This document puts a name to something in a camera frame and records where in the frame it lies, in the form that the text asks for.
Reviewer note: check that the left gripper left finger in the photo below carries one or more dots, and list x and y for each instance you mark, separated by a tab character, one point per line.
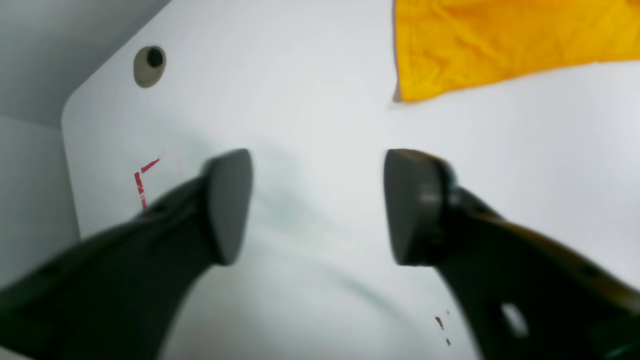
114	297

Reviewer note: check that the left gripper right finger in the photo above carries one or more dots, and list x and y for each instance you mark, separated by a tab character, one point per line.
525	296

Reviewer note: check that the orange t-shirt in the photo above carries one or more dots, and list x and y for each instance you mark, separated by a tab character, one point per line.
450	45

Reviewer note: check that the right table cable grommet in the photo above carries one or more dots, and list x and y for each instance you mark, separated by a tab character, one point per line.
148	66

